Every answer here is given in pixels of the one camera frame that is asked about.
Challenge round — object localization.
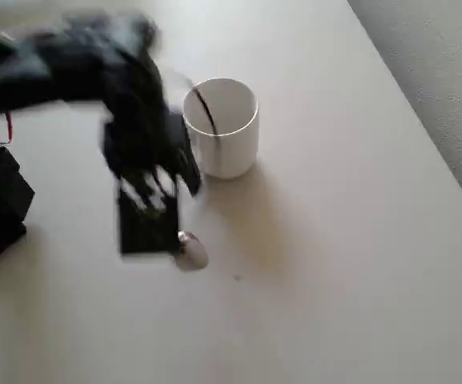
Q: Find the silver metal spoon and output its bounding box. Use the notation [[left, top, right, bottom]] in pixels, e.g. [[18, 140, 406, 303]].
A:
[[173, 230, 210, 272]]

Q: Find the white ceramic mug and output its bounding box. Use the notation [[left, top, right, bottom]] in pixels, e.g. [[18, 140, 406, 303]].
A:
[[182, 78, 260, 180]]

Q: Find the red cable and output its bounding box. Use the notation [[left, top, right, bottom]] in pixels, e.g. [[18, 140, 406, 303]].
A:
[[4, 111, 16, 144]]

